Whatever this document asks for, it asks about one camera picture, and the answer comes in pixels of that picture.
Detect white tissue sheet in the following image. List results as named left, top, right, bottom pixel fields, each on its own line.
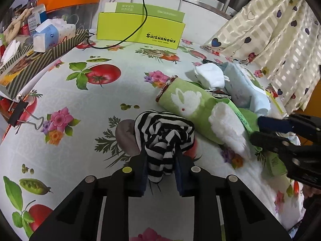
left=1, top=40, right=22, bottom=64

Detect white fluffy sock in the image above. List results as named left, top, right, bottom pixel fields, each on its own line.
left=209, top=103, right=254, bottom=160

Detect lime green cardboard box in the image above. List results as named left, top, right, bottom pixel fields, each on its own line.
left=97, top=12, right=186, bottom=50

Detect striped cardboard box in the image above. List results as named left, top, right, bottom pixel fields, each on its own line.
left=0, top=29, right=90, bottom=101

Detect beige braided plush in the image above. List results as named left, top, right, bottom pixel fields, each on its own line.
left=4, top=7, right=33, bottom=42

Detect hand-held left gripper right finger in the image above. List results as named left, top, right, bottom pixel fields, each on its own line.
left=174, top=151, right=293, bottom=241

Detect white blue medicine box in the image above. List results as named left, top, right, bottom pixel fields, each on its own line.
left=27, top=4, right=48, bottom=36

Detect green rabbit print towel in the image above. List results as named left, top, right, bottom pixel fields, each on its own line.
left=155, top=75, right=251, bottom=145

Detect cream heart print curtain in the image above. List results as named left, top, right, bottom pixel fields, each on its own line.
left=203, top=0, right=321, bottom=114

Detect white socks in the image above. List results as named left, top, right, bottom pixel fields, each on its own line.
left=185, top=63, right=226, bottom=92

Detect black binder clip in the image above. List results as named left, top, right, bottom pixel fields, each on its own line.
left=7, top=101, right=45, bottom=131

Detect clear plastic storage box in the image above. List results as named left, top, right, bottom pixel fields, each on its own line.
left=46, top=1, right=101, bottom=34

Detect flat light green box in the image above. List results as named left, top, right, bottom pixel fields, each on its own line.
left=104, top=2, right=185, bottom=23

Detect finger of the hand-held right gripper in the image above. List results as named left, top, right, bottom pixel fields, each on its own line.
left=250, top=132, right=321, bottom=161
left=258, top=114, right=321, bottom=143

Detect black cable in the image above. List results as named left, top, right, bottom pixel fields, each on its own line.
left=86, top=0, right=148, bottom=49

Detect green cloth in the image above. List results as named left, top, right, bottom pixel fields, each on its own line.
left=236, top=105, right=290, bottom=177

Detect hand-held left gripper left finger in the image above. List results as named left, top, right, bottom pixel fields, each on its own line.
left=29, top=144, right=148, bottom=241

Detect light blue cloth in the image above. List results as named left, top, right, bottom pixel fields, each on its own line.
left=223, top=62, right=272, bottom=117

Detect blue white tissue pack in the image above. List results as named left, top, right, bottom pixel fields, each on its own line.
left=33, top=19, right=77, bottom=53

